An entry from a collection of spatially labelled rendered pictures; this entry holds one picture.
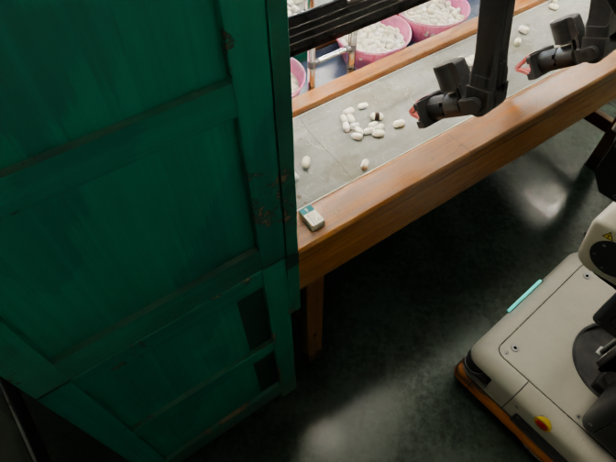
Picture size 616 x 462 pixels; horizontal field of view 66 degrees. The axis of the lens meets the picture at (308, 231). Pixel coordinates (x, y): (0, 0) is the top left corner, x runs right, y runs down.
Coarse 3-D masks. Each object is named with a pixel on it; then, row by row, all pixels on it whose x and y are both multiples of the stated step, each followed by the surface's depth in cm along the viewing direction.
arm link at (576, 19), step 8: (568, 16) 121; (576, 16) 120; (552, 24) 123; (560, 24) 122; (568, 24) 121; (576, 24) 120; (552, 32) 125; (560, 32) 123; (568, 32) 122; (576, 32) 121; (584, 32) 122; (560, 40) 124; (568, 40) 123; (576, 40) 121; (584, 48) 119; (592, 48) 117; (576, 56) 121; (584, 56) 119; (592, 56) 118
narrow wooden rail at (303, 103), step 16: (528, 0) 175; (544, 0) 177; (448, 32) 162; (464, 32) 162; (416, 48) 157; (432, 48) 157; (368, 64) 152; (384, 64) 152; (400, 64) 153; (336, 80) 147; (352, 80) 147; (368, 80) 149; (304, 96) 143; (320, 96) 143; (336, 96) 146; (304, 112) 142
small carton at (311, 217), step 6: (300, 210) 114; (306, 210) 114; (312, 210) 114; (300, 216) 115; (306, 216) 113; (312, 216) 113; (318, 216) 113; (306, 222) 113; (312, 222) 112; (318, 222) 112; (312, 228) 112
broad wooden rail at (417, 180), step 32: (608, 64) 151; (512, 96) 143; (544, 96) 142; (576, 96) 145; (608, 96) 163; (480, 128) 134; (512, 128) 134; (544, 128) 148; (416, 160) 126; (448, 160) 126; (480, 160) 136; (512, 160) 151; (352, 192) 120; (384, 192) 120; (416, 192) 125; (448, 192) 138; (352, 224) 115; (384, 224) 127; (320, 256) 117; (352, 256) 128
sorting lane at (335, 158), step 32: (576, 0) 179; (512, 32) 167; (544, 32) 166; (416, 64) 156; (512, 64) 155; (352, 96) 146; (384, 96) 146; (416, 96) 146; (320, 128) 138; (384, 128) 138; (416, 128) 138; (448, 128) 137; (320, 160) 130; (352, 160) 130; (384, 160) 130; (320, 192) 123
